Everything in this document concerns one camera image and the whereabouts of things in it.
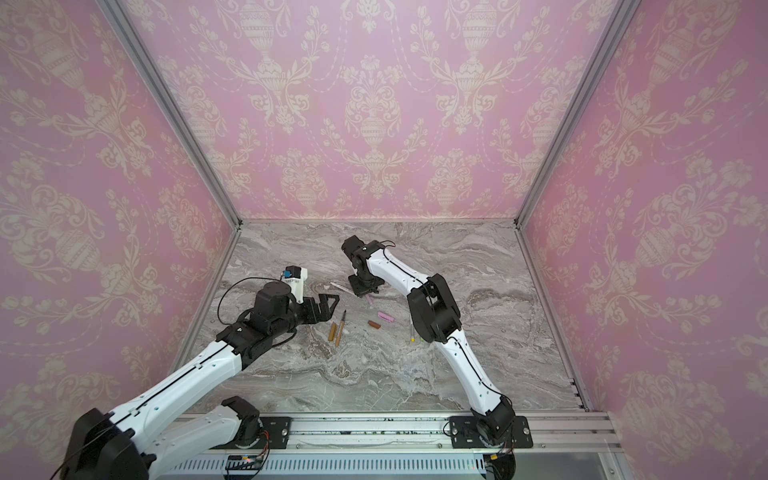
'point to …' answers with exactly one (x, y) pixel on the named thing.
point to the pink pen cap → (386, 316)
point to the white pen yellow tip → (412, 337)
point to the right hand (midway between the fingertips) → (365, 289)
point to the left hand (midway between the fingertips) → (329, 301)
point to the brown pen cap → (374, 324)
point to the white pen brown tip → (340, 286)
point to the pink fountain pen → (370, 299)
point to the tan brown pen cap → (332, 332)
